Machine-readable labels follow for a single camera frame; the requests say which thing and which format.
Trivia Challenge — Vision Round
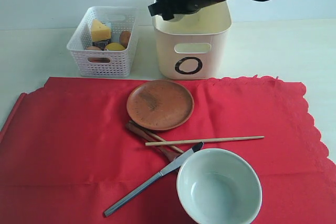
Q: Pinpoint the white perforated plastic basket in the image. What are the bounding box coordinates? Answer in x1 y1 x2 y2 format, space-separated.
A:
67 6 138 78

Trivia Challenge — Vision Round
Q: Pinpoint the white blue packet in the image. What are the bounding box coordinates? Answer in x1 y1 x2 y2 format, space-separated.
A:
92 22 112 50

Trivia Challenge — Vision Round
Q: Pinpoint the brown wooden chopstick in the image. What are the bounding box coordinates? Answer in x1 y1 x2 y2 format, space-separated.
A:
129 120 183 153

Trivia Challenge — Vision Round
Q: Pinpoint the light wooden chopstick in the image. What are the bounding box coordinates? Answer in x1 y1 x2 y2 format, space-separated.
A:
145 136 265 146

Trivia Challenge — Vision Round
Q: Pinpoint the brown egg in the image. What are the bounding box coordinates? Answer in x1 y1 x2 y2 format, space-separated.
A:
86 46 102 51

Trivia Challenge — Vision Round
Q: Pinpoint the brown wooden plate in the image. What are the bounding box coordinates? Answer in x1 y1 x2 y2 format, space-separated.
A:
126 80 194 131

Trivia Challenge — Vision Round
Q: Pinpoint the cream plastic bin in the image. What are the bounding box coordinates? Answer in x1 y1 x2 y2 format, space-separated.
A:
153 2 232 80

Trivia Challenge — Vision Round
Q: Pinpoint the red table cloth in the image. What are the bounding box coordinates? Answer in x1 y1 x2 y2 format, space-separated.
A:
1 77 335 223

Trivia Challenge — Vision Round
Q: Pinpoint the stainless steel knife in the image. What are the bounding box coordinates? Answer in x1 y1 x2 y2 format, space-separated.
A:
103 142 204 217

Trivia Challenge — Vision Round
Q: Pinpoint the white ceramic bowl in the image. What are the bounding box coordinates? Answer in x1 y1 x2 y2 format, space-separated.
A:
176 148 263 223

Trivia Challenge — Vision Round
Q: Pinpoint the yellow lemon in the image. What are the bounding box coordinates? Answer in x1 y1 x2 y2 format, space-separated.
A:
104 42 126 51

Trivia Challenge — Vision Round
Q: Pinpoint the yellow cheese wedge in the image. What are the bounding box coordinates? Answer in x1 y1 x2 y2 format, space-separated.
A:
90 19 112 42

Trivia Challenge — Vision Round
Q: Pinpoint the brown wooden spoon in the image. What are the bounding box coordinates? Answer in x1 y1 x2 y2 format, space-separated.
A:
126 122 184 162

